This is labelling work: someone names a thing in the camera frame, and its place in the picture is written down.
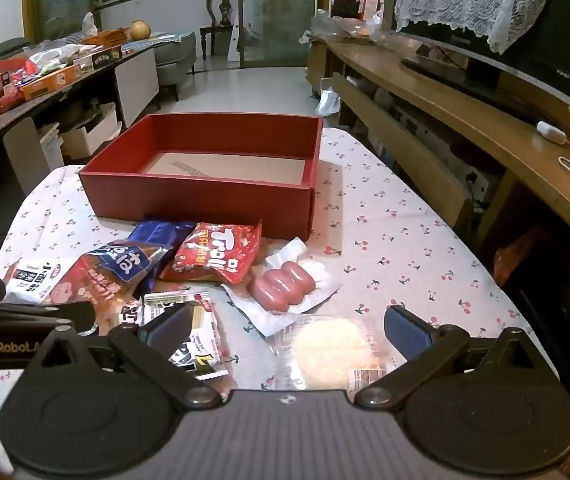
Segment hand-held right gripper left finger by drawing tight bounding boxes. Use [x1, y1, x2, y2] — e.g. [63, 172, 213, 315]
[25, 302, 226, 411]

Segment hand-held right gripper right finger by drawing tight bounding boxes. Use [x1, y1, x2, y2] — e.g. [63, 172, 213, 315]
[355, 304, 560, 411]

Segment black white striped snack packet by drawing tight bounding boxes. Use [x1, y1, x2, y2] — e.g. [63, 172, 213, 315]
[144, 287, 230, 381]

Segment clear round pastry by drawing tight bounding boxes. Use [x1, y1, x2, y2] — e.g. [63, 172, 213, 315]
[265, 312, 400, 392]

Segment red cardboard box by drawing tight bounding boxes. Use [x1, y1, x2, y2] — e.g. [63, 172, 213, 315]
[79, 113, 324, 241]

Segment white packet black print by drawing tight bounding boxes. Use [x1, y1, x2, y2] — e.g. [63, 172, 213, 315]
[115, 299, 146, 333]

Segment red snack packet blue label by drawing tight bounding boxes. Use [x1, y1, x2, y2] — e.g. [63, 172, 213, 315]
[40, 241, 173, 331]

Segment red gummy packet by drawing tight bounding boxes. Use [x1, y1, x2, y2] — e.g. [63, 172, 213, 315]
[159, 220, 263, 286]

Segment cherry print tablecloth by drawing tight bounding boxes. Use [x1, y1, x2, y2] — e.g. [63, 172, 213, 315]
[0, 127, 560, 461]

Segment dark blue snack packet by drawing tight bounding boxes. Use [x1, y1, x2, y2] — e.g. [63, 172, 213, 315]
[127, 220, 198, 291]

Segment clear sausage packet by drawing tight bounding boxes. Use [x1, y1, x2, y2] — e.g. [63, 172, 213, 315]
[221, 237, 342, 338]

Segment open cardboard box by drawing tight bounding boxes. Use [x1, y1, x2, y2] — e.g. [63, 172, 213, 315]
[60, 102, 120, 158]

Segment red plastic bag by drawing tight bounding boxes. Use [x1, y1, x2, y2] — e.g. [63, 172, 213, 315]
[0, 57, 40, 116]

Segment long orange box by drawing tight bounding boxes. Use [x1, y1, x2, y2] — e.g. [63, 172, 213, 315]
[20, 65, 83, 102]

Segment wooden television cabinet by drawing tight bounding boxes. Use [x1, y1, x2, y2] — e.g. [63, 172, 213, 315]
[307, 35, 570, 311]

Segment silver plastic bag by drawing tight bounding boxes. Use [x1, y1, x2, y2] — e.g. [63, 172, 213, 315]
[315, 89, 342, 116]

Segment white power adapter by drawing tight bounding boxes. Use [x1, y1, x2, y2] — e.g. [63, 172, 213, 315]
[536, 121, 568, 143]

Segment black yellow box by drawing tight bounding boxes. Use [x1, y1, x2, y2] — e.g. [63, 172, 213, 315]
[74, 46, 123, 71]

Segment grey sofa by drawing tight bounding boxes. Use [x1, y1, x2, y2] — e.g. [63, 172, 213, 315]
[152, 30, 198, 103]

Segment orange tray box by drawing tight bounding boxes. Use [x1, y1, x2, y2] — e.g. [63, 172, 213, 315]
[82, 27, 130, 48]

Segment black television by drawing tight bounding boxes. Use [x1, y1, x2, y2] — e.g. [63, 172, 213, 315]
[395, 0, 570, 121]

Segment clear plastic bags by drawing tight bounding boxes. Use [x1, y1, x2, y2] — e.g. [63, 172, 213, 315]
[310, 10, 390, 43]

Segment dark wooden chair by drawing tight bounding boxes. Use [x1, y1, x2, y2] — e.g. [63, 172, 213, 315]
[199, 0, 240, 58]

